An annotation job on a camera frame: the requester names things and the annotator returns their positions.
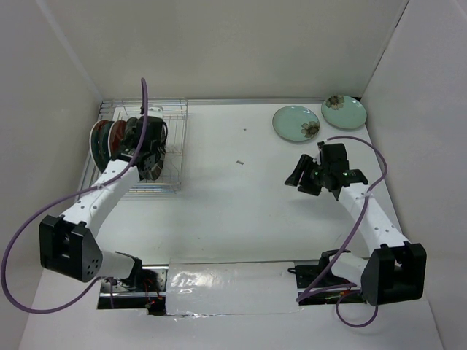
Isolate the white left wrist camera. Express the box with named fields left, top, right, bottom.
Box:
left=147, top=106, right=163, bottom=118

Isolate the white taped cover panel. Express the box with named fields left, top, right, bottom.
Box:
left=166, top=262, right=299, bottom=316

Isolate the brown rimmed cream plate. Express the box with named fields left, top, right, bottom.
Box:
left=123, top=117, right=139, bottom=148
left=140, top=153, right=165, bottom=181

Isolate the chrome wire dish rack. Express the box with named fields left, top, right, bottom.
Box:
left=97, top=98, right=188, bottom=199

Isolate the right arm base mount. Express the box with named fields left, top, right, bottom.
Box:
left=287, top=254, right=368, bottom=306

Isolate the light green flower plate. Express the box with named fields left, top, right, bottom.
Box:
left=321, top=95, right=368, bottom=130
left=272, top=106, right=320, bottom=143

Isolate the dark blue plate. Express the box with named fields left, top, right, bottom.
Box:
left=99, top=121, right=115, bottom=168
left=90, top=139, right=105, bottom=172

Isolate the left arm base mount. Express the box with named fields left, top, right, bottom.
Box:
left=97, top=265, right=169, bottom=316

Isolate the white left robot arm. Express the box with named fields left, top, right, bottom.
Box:
left=39, top=116, right=168, bottom=291

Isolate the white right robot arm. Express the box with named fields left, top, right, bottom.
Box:
left=285, top=136, right=427, bottom=306

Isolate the red teal flower plate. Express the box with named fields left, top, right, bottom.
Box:
left=89, top=120, right=107, bottom=148
left=107, top=120, right=127, bottom=158

